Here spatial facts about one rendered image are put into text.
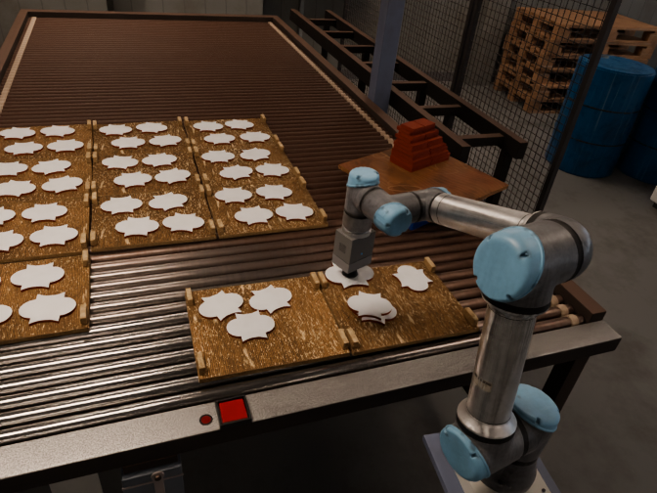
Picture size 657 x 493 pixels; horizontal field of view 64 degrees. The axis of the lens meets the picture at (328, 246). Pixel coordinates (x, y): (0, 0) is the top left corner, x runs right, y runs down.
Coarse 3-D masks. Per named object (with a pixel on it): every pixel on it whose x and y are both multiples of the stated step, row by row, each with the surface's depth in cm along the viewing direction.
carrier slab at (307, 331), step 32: (224, 288) 163; (256, 288) 164; (288, 288) 166; (192, 320) 150; (224, 320) 151; (288, 320) 154; (320, 320) 155; (224, 352) 141; (256, 352) 142; (288, 352) 143; (320, 352) 144
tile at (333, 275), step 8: (328, 272) 142; (336, 272) 142; (360, 272) 143; (368, 272) 144; (328, 280) 140; (336, 280) 140; (344, 280) 140; (352, 280) 140; (360, 280) 141; (368, 280) 141; (344, 288) 137
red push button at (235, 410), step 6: (228, 402) 129; (234, 402) 129; (240, 402) 129; (222, 408) 127; (228, 408) 128; (234, 408) 128; (240, 408) 128; (222, 414) 126; (228, 414) 126; (234, 414) 126; (240, 414) 127; (246, 414) 127; (222, 420) 125; (228, 420) 125; (234, 420) 125
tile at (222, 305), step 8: (216, 296) 158; (224, 296) 158; (232, 296) 159; (240, 296) 159; (208, 304) 155; (216, 304) 155; (224, 304) 155; (232, 304) 156; (240, 304) 156; (200, 312) 152; (208, 312) 152; (216, 312) 152; (224, 312) 153; (232, 312) 153; (240, 312) 154
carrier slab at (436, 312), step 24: (408, 264) 182; (336, 288) 168; (360, 288) 169; (384, 288) 170; (432, 288) 173; (336, 312) 159; (408, 312) 162; (432, 312) 163; (456, 312) 164; (360, 336) 151; (384, 336) 152; (408, 336) 153; (432, 336) 154
